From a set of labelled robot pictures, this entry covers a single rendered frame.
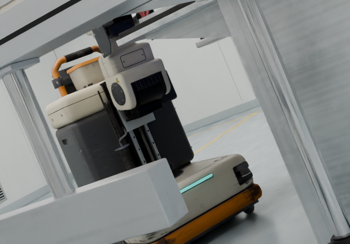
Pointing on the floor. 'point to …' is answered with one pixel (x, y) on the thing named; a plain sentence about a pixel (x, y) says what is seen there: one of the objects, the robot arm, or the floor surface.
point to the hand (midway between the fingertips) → (146, 19)
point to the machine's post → (275, 118)
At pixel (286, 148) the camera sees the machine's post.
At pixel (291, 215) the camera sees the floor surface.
